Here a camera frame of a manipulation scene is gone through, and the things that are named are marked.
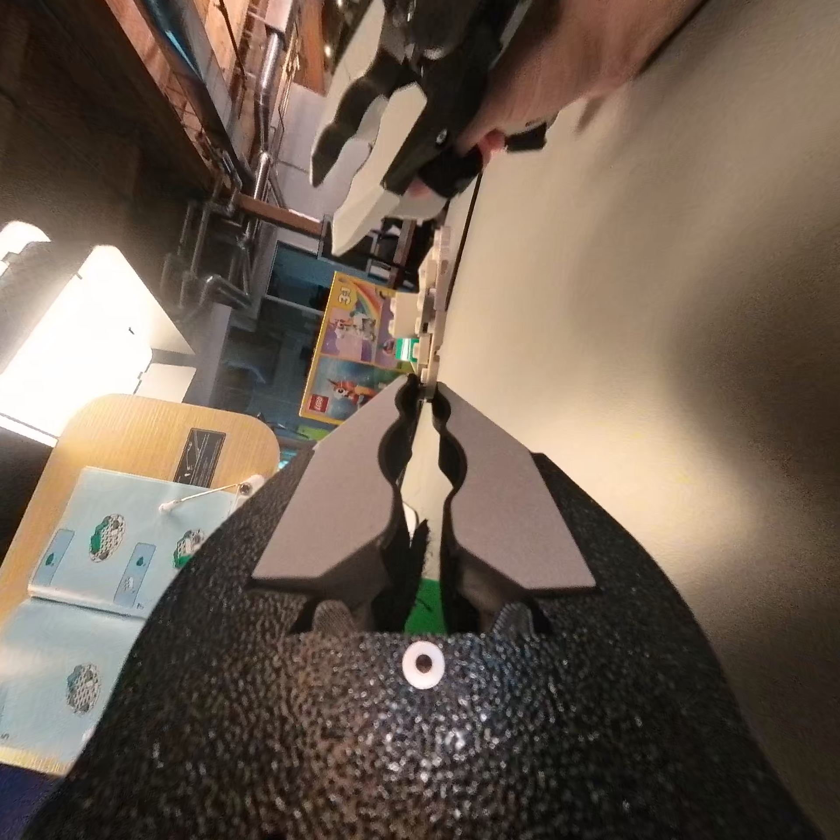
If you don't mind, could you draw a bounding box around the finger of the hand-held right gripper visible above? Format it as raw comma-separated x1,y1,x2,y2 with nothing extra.
330,141,455,258
308,60,433,190

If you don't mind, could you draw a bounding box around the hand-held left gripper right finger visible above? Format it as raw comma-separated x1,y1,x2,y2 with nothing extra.
428,381,598,599

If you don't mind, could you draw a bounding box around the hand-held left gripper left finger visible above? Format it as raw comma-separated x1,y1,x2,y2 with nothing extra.
251,374,422,601

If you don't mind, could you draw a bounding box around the round white lego plate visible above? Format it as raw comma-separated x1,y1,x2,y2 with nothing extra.
420,225,462,403

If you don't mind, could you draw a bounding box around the small light grey lego brick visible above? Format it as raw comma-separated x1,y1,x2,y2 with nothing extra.
389,290,425,340

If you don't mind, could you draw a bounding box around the colourful lego set box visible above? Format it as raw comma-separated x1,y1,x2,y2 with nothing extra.
299,269,412,425

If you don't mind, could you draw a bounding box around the person's right hand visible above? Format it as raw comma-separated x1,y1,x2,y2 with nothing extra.
458,0,711,155

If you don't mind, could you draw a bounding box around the wooden book stand white base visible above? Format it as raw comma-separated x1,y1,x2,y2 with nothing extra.
0,392,283,780

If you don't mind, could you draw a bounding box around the light blue instruction booklet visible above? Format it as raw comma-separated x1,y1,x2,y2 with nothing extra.
0,465,252,763

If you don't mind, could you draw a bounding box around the bright studio light panel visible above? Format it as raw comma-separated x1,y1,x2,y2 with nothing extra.
0,222,199,448

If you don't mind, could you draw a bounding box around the thin black cord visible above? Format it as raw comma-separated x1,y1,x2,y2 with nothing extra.
458,164,488,266

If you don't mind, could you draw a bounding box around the silver ventilation duct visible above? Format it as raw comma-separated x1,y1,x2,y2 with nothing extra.
246,26,298,206

